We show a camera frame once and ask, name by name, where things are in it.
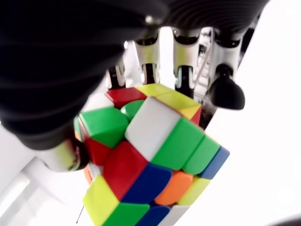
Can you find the multicoloured Rubik's cube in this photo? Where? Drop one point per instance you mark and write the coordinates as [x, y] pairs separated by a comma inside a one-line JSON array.
[[145, 153]]

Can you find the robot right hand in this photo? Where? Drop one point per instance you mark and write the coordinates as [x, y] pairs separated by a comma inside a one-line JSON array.
[[58, 58]]

